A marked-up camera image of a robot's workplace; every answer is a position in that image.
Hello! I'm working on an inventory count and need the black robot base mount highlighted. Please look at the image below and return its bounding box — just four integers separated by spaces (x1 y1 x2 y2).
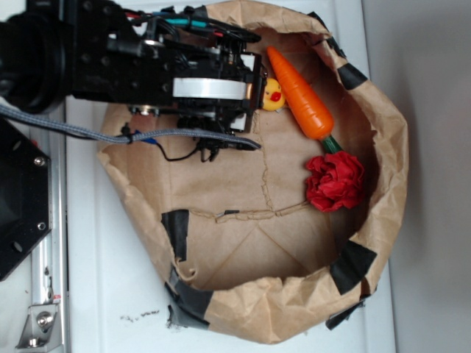
1 118 50 281

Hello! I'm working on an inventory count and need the grey braided cable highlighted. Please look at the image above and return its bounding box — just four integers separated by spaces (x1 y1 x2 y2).
0 103 262 151

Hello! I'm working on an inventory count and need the orange plastic carrot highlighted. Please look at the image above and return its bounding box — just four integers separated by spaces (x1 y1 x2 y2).
266 46 334 140

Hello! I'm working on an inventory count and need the red fabric flower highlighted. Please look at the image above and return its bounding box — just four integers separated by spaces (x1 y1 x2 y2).
305 151 365 213

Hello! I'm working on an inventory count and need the brown paper bag tray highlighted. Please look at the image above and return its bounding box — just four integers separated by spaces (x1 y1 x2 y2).
98 1 409 343

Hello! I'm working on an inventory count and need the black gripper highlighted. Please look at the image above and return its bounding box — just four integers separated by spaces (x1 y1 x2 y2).
71 0 268 163

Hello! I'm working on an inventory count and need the aluminium frame rail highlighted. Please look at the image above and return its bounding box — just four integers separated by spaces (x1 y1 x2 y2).
14 127 70 352

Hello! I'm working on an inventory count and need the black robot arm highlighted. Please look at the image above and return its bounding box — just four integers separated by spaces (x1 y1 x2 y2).
1 1 267 161

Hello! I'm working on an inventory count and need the yellow rubber duck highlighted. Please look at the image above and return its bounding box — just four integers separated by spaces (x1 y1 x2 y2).
262 78 286 112

